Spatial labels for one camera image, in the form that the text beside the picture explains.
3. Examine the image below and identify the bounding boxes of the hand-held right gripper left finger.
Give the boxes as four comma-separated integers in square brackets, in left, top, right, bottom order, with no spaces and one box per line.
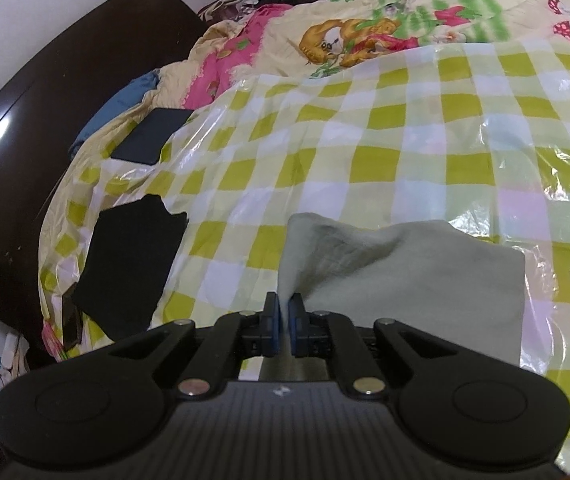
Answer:
[108,292,282,401]

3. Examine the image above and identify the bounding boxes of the zebra striped cloth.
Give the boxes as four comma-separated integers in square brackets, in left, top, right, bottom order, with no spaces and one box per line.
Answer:
[198,0,266,22]

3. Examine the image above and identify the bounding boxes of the grey pants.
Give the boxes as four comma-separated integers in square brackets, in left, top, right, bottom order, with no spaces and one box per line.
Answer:
[260,213,526,382]

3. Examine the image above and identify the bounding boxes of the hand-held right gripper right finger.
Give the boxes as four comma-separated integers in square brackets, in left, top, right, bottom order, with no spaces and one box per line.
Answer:
[287,294,460,401]

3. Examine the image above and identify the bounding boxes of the blue cloth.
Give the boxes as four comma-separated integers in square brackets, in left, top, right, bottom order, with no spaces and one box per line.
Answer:
[68,70,162,159]

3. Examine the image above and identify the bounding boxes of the dark navy folded cloth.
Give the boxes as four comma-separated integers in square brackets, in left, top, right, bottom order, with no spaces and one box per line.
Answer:
[110,107,195,166]

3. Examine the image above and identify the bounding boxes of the cartoon printed blanket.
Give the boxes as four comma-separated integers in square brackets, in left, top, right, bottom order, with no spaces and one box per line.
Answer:
[68,0,570,171]

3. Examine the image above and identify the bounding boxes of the dark wooden headboard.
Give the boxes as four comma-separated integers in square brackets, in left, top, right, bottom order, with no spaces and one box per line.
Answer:
[0,0,207,367]

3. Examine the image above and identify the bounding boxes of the black folded cloth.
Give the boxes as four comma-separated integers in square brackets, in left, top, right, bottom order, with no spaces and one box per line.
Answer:
[72,194,189,343]

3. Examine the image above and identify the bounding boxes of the black phone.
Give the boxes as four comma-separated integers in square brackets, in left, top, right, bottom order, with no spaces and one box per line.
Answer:
[58,283,86,353]

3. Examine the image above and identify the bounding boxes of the yellow checkered bed sheet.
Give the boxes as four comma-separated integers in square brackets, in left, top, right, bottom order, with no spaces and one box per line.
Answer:
[38,40,570,476]

